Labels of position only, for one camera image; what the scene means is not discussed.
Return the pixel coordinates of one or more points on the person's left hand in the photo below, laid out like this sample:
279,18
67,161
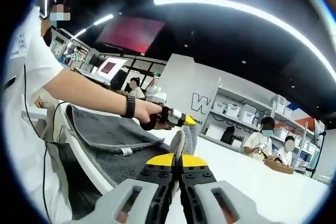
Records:
147,112

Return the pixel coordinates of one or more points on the white presentation screen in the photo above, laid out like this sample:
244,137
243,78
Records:
111,68

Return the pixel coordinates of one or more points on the long ceiling light strip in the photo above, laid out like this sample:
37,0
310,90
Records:
262,14

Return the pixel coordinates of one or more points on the rows of white storage bins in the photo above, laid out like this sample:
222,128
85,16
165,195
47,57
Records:
246,112

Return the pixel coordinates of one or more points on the grey metal shelf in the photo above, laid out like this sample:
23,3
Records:
236,95

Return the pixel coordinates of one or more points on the black wrist watch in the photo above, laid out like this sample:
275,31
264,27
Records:
128,107

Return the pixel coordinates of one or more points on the red ceiling panel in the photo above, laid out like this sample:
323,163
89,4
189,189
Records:
131,33

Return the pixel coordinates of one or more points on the person's dark trousers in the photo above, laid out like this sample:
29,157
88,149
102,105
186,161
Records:
76,187

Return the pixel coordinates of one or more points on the short ceiling light strip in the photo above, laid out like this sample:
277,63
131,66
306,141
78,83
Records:
99,20

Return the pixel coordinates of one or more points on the black bag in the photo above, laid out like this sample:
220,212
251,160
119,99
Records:
228,134

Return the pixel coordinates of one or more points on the grey textured towel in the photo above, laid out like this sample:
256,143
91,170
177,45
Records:
105,129

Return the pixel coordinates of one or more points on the wooden tray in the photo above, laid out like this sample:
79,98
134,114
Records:
278,166

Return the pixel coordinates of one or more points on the operator in white shirt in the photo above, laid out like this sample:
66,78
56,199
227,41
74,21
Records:
34,56

